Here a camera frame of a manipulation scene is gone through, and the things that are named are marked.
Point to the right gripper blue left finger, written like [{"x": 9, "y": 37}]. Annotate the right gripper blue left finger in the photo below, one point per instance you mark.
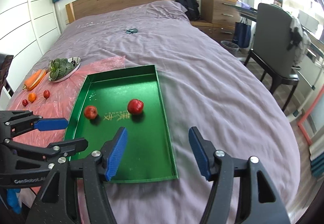
[{"x": 113, "y": 153}]

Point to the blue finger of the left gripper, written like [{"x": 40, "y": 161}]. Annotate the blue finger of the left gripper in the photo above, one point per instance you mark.
[{"x": 50, "y": 124}]

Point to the green leafy vegetable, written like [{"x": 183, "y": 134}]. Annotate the green leafy vegetable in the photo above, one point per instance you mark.
[{"x": 59, "y": 68}]

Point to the wooden drawer chest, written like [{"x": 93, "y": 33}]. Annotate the wooden drawer chest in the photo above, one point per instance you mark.
[{"x": 218, "y": 19}]

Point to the black backpack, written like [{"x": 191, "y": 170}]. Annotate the black backpack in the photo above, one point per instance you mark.
[{"x": 192, "y": 7}]

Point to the grey chair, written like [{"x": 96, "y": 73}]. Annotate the grey chair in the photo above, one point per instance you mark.
[{"x": 273, "y": 47}]

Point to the blue gloved left hand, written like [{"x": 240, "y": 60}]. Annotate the blue gloved left hand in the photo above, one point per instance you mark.
[{"x": 13, "y": 200}]

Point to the small dark red apple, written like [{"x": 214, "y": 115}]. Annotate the small dark red apple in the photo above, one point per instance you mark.
[{"x": 90, "y": 112}]

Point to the small orange mandarin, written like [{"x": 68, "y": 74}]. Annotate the small orange mandarin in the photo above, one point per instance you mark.
[{"x": 32, "y": 97}]

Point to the white round plate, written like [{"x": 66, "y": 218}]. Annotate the white round plate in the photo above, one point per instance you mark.
[{"x": 76, "y": 61}]

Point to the shiny red apple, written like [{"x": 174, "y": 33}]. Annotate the shiny red apple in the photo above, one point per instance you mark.
[{"x": 135, "y": 107}]

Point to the lilac bed duvet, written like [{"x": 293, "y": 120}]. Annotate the lilac bed duvet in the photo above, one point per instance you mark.
[{"x": 203, "y": 85}]

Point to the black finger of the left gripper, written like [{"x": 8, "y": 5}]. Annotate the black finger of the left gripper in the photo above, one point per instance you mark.
[{"x": 67, "y": 148}]

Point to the mesh waste bin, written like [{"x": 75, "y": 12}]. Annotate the mesh waste bin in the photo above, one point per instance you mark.
[{"x": 230, "y": 47}]

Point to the tiny red apple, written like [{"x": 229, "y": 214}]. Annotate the tiny red apple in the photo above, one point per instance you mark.
[{"x": 24, "y": 103}]

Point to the white wardrobe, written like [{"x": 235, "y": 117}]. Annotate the white wardrobe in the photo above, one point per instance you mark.
[{"x": 28, "y": 29}]

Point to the pink plastic sheet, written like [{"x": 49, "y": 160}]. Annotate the pink plastic sheet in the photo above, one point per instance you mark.
[{"x": 63, "y": 94}]

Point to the clothes on chair back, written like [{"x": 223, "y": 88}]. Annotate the clothes on chair back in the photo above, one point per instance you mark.
[{"x": 299, "y": 41}]

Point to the dark blue tote bag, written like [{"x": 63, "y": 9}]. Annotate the dark blue tote bag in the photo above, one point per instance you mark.
[{"x": 242, "y": 33}]

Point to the dark object on duvet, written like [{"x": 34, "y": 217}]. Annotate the dark object on duvet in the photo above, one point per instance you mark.
[{"x": 132, "y": 31}]

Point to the orange carrot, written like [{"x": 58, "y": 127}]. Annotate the orange carrot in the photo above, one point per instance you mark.
[{"x": 34, "y": 79}]

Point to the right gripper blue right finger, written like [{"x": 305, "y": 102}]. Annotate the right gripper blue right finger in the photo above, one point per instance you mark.
[{"x": 201, "y": 149}]

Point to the green metal tray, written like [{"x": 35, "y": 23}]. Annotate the green metal tray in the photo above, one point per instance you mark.
[{"x": 148, "y": 156}]

